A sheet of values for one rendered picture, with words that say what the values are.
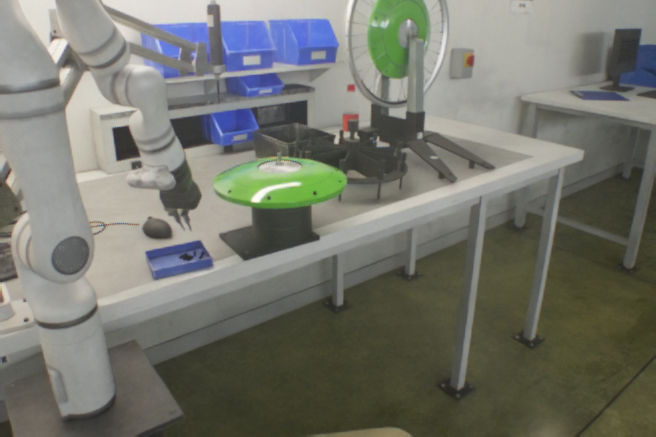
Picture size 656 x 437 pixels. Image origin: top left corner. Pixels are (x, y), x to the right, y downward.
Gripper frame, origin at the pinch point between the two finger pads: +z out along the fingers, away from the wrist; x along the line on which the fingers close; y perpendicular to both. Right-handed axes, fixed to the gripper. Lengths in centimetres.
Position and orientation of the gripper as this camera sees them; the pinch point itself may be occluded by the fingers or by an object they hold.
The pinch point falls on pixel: (187, 230)
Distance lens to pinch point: 110.5
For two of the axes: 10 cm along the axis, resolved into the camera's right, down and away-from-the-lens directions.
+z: 0.9, 6.8, 7.3
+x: -9.8, -0.7, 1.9
